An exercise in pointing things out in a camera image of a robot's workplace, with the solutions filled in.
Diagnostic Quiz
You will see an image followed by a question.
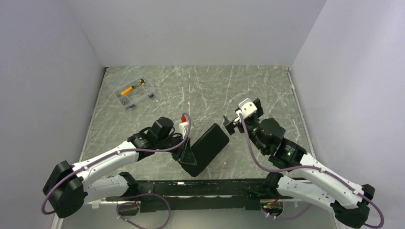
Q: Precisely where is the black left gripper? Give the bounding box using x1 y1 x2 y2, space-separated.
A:
156 134 197 165

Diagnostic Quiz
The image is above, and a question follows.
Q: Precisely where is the black zippered tool case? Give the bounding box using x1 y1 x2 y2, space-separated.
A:
181 123 229 177

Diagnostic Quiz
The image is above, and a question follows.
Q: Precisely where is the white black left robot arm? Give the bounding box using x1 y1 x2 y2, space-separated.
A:
41 113 192 219

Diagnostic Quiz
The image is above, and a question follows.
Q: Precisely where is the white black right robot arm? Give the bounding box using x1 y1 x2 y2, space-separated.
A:
223 98 375 229

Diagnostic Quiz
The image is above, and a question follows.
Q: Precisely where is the small black yellow tool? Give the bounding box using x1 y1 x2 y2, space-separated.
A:
139 78 146 86

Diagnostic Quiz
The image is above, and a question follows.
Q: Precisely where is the clear plastic organizer box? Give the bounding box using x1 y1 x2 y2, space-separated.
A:
105 66 156 109

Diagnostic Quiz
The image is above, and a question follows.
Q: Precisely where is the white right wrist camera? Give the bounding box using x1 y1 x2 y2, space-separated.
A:
235 98 257 119

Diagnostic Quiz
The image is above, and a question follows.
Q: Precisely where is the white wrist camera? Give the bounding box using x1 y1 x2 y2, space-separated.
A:
235 98 257 119
178 116 194 138

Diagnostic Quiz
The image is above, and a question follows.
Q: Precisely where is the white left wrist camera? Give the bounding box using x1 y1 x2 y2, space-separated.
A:
178 116 194 138

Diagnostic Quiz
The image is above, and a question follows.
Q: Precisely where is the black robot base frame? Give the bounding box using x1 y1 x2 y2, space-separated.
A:
106 178 280 213

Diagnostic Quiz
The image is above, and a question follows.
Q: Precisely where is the yellow handled screwdriver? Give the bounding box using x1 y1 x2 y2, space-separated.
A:
120 86 135 96

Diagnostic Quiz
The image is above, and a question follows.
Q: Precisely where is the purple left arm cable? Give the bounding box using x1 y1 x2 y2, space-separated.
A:
41 113 192 216

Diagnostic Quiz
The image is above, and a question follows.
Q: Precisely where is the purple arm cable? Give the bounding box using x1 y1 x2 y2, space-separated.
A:
41 113 192 216
239 113 385 229

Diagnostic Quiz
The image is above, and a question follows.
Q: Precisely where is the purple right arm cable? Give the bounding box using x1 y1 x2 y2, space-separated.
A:
239 113 385 229

